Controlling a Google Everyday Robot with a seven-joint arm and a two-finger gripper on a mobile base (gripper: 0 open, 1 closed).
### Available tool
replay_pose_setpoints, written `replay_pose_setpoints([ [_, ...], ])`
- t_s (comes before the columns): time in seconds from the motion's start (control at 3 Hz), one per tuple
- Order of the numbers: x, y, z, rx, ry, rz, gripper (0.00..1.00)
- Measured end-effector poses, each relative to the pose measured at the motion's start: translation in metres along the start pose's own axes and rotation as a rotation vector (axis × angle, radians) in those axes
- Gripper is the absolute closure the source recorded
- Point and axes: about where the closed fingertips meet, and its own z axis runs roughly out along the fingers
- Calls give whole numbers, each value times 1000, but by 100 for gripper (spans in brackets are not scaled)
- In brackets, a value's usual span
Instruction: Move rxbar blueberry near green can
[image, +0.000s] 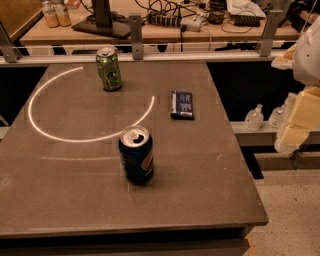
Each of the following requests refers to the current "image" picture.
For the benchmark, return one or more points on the clear sanitizer bottle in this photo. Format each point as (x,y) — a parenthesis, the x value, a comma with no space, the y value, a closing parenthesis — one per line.
(254,118)
(275,119)

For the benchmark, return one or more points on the clear sanitizer bottle left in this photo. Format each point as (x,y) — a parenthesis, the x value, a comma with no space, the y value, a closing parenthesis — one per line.
(254,118)

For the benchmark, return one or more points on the clear sanitizer bottle right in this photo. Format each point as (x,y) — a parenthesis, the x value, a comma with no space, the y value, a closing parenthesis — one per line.
(275,119)

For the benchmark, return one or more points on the wooden background desk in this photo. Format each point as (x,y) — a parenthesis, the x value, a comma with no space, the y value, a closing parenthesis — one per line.
(41,34)

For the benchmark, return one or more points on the blue pepsi can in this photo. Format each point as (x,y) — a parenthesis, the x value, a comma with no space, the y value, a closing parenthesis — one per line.
(136,151)

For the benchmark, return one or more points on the green soda can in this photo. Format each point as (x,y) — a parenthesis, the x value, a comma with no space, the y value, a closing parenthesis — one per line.
(108,69)

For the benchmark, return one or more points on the orange drink bottle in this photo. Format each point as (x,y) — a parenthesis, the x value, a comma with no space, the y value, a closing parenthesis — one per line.
(49,13)
(62,13)

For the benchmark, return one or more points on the left orange drink bottle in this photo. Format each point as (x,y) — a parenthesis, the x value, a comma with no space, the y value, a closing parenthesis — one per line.
(49,13)

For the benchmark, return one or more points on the grey side shelf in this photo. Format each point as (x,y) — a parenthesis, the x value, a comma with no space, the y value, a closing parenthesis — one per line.
(265,135)

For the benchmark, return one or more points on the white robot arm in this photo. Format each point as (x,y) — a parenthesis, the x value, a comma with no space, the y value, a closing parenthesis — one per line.
(303,58)

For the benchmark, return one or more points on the right orange drink bottle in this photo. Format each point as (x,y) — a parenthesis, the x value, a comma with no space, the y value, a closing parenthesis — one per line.
(62,13)

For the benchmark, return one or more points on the black monitor stand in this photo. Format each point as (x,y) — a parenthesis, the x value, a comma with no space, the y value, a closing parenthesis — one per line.
(103,24)

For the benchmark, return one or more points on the white power adapter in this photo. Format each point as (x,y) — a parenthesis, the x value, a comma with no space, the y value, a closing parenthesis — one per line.
(192,23)

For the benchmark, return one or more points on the grey metal railing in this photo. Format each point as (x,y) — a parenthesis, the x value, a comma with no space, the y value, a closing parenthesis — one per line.
(139,51)

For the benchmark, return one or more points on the dark blue rxbar wrapper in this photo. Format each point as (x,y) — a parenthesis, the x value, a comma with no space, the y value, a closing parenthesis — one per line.
(182,105)

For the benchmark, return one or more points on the black power strip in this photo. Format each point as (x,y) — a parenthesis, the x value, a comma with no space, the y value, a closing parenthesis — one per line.
(163,20)

